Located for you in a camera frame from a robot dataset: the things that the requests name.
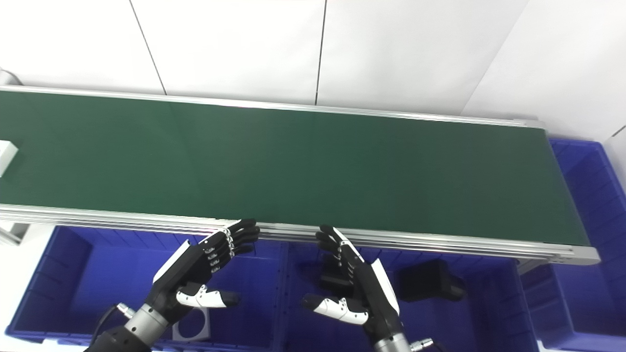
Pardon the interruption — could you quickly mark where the blue plastic bin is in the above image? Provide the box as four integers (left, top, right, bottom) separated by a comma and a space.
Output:
274, 240, 539, 352
520, 138, 626, 352
5, 225, 285, 352

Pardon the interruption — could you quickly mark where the green conveyor belt aluminium frame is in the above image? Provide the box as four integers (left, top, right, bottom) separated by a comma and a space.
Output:
0, 86, 601, 267

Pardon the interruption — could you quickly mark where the black cylinder bracket part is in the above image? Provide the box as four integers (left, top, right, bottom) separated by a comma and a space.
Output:
395, 259, 466, 302

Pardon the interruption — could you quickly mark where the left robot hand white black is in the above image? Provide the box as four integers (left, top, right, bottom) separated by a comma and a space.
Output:
146, 219, 261, 324

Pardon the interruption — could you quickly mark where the white square part round hole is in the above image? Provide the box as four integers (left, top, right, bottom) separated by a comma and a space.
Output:
0, 141, 19, 177
172, 307, 211, 341

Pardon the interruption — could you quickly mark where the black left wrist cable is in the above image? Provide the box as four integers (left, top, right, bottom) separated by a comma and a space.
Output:
90, 303, 136, 344

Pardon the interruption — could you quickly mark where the aluminium conveyor leg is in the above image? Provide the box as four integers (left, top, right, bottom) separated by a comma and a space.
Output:
0, 222, 31, 246

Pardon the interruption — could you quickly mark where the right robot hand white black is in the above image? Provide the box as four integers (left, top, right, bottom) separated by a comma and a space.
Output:
302, 225, 403, 342

